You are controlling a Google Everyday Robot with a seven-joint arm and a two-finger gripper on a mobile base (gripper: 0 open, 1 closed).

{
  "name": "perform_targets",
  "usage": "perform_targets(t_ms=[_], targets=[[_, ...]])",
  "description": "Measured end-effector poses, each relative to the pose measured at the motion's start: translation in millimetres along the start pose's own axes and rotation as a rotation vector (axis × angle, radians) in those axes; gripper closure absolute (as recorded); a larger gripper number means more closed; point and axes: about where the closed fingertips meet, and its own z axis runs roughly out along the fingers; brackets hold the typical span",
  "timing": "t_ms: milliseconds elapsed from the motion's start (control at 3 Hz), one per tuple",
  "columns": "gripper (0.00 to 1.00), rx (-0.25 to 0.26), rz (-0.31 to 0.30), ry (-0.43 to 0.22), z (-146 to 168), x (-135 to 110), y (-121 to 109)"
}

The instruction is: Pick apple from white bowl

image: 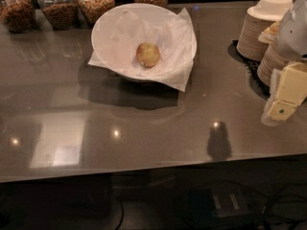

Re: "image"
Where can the yellow-red apple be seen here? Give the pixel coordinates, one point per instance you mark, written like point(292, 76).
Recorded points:
point(147, 54)

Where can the rear stack of paper bowls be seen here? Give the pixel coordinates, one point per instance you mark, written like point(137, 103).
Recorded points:
point(258, 19)

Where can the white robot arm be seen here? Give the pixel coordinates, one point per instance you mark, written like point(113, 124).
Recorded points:
point(293, 28)

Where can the white paper napkin liner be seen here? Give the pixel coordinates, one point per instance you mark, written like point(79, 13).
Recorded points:
point(174, 48)

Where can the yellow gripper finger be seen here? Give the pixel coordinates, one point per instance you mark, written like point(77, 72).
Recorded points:
point(270, 34)
point(288, 92)

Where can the black rubber mat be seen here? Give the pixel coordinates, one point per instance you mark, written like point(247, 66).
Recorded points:
point(258, 87)

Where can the glass jar of dark cereal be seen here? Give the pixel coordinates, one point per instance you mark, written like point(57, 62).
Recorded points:
point(17, 16)

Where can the front stack of paper bowls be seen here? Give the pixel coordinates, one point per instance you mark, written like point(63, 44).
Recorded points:
point(277, 56)

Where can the glass jar half-full of granola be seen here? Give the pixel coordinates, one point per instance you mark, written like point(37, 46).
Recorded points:
point(61, 14)

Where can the glass jar of colourful cereal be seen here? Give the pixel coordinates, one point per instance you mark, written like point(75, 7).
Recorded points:
point(92, 10)

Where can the dark box under table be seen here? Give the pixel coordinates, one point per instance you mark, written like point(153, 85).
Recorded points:
point(213, 204)

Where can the white bowl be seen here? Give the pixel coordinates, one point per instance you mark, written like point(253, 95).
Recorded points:
point(128, 32)

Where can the stack of paper bowls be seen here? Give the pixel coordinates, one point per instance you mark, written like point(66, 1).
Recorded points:
point(277, 56)
point(258, 19)

